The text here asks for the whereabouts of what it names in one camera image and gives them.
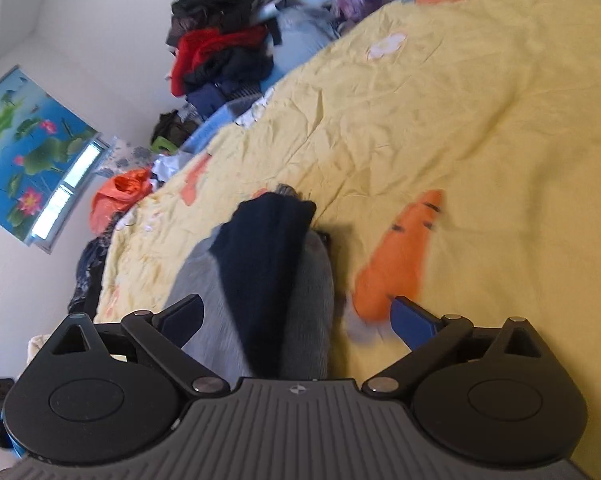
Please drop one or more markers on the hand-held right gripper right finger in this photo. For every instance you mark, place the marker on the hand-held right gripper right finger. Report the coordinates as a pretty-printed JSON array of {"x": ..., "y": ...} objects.
[{"x": 410, "y": 317}]

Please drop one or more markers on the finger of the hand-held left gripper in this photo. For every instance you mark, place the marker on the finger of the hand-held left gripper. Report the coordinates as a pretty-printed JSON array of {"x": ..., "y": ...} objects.
[{"x": 325, "y": 242}]

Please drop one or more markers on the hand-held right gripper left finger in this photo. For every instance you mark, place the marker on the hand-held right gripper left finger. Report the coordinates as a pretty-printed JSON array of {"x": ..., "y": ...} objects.
[{"x": 178, "y": 322}]

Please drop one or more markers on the navy and grey knit sweater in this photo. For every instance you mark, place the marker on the navy and grey knit sweater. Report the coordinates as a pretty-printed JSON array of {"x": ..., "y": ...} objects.
[{"x": 270, "y": 285}]

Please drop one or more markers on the orange plastic bag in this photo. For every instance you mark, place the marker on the orange plastic bag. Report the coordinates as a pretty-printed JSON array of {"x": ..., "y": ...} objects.
[{"x": 115, "y": 195}]

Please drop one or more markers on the white plastic bag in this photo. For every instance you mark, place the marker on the white plastic bag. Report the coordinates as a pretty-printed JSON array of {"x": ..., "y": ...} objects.
[{"x": 170, "y": 165}]

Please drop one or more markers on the light blue knitted blanket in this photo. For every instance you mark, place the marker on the light blue knitted blanket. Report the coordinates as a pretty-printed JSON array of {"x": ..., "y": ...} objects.
[{"x": 215, "y": 122}]

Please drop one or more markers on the window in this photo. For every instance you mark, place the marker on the window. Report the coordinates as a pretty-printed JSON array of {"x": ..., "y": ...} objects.
[{"x": 55, "y": 205}]

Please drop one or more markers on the white floral cloth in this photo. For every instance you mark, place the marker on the white floral cloth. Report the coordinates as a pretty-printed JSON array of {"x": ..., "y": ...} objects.
[{"x": 125, "y": 155}]

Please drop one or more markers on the navy garment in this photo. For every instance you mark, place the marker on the navy garment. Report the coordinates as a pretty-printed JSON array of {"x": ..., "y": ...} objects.
[{"x": 210, "y": 97}]

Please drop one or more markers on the yellow carrot print blanket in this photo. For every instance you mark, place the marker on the yellow carrot print blanket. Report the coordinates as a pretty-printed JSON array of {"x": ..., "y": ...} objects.
[{"x": 455, "y": 110}]

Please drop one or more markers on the dark olive cloth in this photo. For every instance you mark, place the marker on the dark olive cloth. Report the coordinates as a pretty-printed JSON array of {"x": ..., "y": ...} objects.
[{"x": 168, "y": 125}]

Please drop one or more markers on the black knit garment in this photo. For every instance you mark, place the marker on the black knit garment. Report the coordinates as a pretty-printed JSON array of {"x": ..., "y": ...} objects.
[{"x": 230, "y": 67}]

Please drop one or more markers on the lotus flower curtain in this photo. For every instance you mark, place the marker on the lotus flower curtain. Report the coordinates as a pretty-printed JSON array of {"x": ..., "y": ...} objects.
[{"x": 20, "y": 150}]

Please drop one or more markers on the red garment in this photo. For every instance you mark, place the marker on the red garment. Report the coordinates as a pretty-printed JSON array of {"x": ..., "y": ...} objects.
[{"x": 200, "y": 45}]

